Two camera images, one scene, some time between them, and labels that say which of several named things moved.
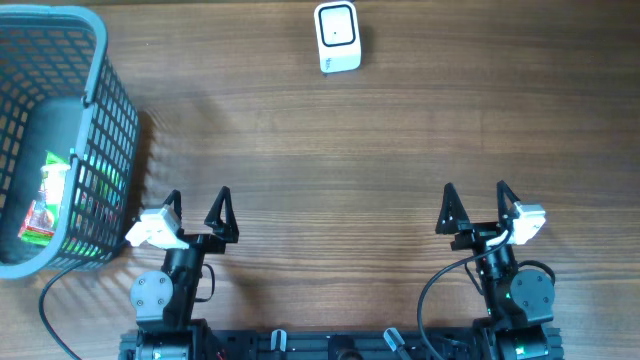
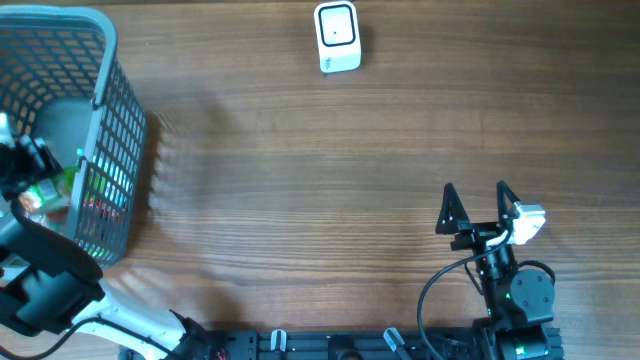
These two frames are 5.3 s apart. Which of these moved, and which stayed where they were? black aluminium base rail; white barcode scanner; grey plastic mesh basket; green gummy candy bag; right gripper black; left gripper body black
Moved: green gummy candy bag; left gripper body black
Stayed: white barcode scanner; black aluminium base rail; grey plastic mesh basket; right gripper black
